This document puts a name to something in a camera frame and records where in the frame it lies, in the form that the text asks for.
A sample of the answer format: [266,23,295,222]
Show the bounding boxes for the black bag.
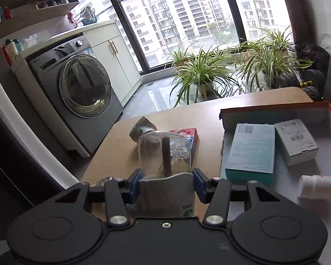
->
[294,40,331,72]

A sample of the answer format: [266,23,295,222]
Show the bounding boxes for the white wire fan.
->
[318,33,331,51]

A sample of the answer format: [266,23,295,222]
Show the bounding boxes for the grey repellent heater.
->
[130,116,157,143]

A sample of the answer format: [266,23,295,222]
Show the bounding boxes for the black dumbbell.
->
[299,69,326,102]
[277,73,301,89]

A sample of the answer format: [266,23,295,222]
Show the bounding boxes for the orange cardboard box tray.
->
[219,101,331,254]

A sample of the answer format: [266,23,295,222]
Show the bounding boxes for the small white printed box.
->
[274,119,319,167]

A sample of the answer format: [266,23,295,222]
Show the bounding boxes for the hanging clothes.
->
[67,6,99,27]

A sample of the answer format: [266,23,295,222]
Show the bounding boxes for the light teal bandage box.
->
[225,123,276,185]

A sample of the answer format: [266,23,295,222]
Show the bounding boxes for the grey washing machine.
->
[28,37,124,155]

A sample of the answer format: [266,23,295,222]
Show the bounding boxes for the red playing card box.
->
[169,128,198,156]

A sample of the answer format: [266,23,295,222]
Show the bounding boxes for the white cabinet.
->
[12,19,142,158]

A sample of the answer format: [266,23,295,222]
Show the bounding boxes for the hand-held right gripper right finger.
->
[193,168,280,226]

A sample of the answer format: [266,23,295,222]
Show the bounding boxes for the red bottle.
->
[1,45,12,67]

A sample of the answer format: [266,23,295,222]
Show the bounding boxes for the large window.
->
[72,0,295,69]

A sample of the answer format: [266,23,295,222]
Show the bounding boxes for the large spider plant white pot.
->
[169,45,241,108]

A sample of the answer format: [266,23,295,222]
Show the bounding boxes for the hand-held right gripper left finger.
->
[55,168,143,227]

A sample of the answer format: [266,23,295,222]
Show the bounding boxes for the small spider plant beige pot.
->
[165,44,195,74]

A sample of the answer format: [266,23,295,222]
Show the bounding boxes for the white plastic tube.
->
[298,174,331,199]

